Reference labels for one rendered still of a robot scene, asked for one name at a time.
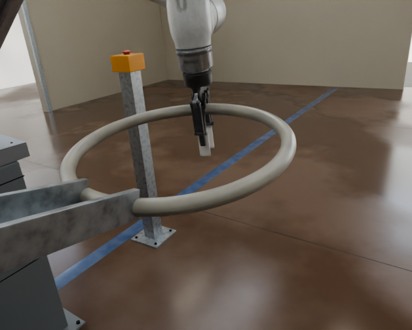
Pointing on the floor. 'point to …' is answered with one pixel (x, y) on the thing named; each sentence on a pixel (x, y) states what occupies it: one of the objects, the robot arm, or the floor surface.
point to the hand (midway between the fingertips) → (206, 141)
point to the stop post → (139, 143)
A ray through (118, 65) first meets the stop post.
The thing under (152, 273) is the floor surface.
